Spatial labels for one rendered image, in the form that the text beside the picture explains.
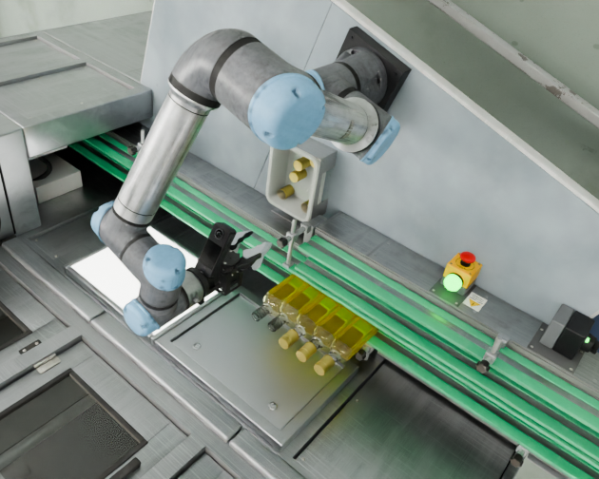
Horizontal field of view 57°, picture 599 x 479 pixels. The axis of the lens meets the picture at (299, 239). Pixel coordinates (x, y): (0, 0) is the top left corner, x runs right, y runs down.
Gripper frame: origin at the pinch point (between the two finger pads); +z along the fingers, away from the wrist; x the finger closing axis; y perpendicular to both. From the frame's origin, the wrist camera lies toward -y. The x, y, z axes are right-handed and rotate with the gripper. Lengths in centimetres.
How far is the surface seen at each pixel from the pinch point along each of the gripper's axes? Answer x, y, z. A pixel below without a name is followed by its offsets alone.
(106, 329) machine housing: -35, 43, -20
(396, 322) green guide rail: 29.5, 23.7, 23.9
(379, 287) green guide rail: 22.3, 16.3, 24.3
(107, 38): -139, 7, 60
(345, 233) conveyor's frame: 3.8, 14.5, 34.4
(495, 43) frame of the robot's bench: 7, -29, 98
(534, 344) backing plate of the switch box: 61, 14, 33
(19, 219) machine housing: -90, 38, -13
